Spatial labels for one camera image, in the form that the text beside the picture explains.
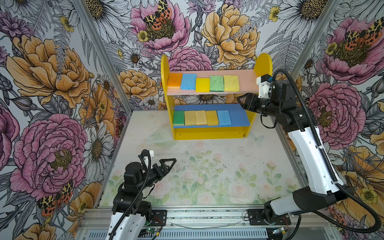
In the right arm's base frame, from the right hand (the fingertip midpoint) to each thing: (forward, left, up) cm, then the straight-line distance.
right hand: (241, 104), depth 66 cm
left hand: (-18, +31, -23) cm, 43 cm away
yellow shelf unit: (+43, +11, -38) cm, 58 cm away
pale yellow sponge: (+17, +24, -26) cm, 39 cm away
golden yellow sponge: (+17, +10, -26) cm, 33 cm away
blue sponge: (+17, +2, -26) cm, 31 cm away
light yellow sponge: (+17, +17, -26) cm, 35 cm away
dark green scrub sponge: (+16, +31, -25) cm, 43 cm away
